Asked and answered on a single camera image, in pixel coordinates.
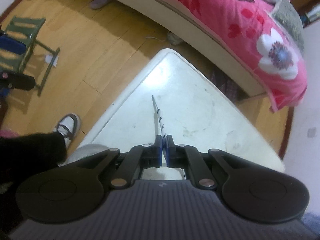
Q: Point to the green folding stool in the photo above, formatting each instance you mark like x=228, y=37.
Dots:
x=26, y=31

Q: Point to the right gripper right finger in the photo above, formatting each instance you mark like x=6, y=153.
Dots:
x=191, y=161

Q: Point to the white black speckled shoelace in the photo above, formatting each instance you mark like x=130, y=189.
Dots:
x=163, y=172

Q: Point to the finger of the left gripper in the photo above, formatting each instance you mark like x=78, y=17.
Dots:
x=14, y=80

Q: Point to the white sneaker on floor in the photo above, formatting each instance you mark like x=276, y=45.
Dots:
x=68, y=127

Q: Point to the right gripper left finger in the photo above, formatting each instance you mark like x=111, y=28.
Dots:
x=135, y=161

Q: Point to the white wall switch plate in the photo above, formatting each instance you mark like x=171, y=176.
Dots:
x=312, y=132

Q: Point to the person's black trouser leg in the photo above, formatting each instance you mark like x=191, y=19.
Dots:
x=31, y=154

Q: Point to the worn sneaker under bed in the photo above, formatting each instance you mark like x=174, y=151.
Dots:
x=174, y=39

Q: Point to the grey knitted cloth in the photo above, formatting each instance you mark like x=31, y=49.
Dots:
x=288, y=18

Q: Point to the white mint sneaker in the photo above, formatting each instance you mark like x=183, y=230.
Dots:
x=85, y=151

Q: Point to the blue bottle on floor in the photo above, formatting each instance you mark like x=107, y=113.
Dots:
x=12, y=45

